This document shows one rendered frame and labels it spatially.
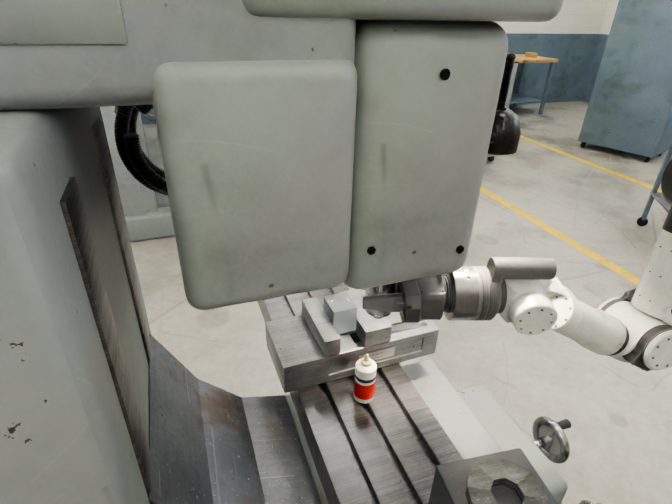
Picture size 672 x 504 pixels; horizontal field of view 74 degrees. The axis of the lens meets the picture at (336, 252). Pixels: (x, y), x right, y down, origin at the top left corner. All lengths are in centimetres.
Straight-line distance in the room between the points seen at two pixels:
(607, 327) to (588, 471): 144
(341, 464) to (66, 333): 56
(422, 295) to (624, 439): 187
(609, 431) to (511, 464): 185
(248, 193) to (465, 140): 26
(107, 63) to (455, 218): 41
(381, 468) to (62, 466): 52
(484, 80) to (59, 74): 41
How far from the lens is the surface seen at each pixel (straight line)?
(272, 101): 43
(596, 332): 87
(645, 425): 259
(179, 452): 76
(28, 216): 35
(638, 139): 668
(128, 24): 42
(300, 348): 93
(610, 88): 674
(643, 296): 95
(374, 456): 85
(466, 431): 103
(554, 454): 139
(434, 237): 59
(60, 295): 38
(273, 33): 43
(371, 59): 48
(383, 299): 70
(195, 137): 43
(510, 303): 75
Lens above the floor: 165
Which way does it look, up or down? 29 degrees down
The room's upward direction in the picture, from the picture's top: 2 degrees clockwise
